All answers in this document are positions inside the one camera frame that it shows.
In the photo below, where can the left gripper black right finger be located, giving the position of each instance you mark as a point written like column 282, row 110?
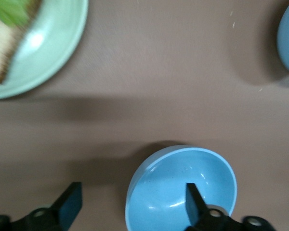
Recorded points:
column 195, row 211

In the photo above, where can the brown table cover mat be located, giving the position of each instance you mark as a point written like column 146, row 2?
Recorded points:
column 159, row 96

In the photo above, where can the green plate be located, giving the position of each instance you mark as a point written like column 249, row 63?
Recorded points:
column 50, row 48

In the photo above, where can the toast slice with brown crust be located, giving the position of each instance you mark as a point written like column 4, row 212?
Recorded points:
column 0, row 48

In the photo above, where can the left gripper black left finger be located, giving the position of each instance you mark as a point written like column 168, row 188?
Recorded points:
column 69, row 204

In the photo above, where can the green lettuce leaf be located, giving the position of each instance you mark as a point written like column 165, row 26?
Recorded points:
column 7, row 9

